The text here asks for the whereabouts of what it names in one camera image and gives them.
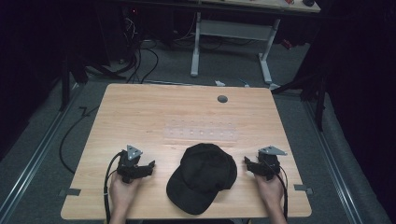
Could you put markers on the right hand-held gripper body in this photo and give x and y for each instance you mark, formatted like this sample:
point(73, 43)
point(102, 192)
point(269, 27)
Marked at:
point(269, 161)

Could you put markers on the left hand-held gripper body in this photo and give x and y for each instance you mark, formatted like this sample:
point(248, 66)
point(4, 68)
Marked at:
point(130, 161)

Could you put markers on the black baseball cap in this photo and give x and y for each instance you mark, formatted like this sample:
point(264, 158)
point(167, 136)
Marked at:
point(202, 174)

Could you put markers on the person's right hand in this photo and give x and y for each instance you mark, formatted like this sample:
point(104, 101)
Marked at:
point(270, 193)

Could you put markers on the person's left hand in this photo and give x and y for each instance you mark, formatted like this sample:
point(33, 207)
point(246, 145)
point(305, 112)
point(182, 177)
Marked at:
point(123, 193)

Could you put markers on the grey tape strip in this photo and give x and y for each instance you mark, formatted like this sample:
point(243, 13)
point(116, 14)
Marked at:
point(302, 188)
point(71, 192)

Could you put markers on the clear plastic sheet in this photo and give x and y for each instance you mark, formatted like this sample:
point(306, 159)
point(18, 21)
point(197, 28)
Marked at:
point(200, 133)

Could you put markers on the black metal stand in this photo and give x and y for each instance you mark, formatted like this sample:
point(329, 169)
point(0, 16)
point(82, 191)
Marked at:
point(67, 84)
point(317, 93)

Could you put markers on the red object under desk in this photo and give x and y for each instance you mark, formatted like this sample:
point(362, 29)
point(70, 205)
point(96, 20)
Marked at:
point(286, 44)

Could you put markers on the black object on desk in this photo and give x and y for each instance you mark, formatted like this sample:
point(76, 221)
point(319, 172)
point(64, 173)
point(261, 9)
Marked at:
point(308, 2)

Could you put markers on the metal floor rail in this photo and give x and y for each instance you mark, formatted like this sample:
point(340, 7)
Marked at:
point(37, 155)
point(334, 161)

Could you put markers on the white metal desk frame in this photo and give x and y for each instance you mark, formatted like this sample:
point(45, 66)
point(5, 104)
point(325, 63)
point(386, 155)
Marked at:
point(233, 31)

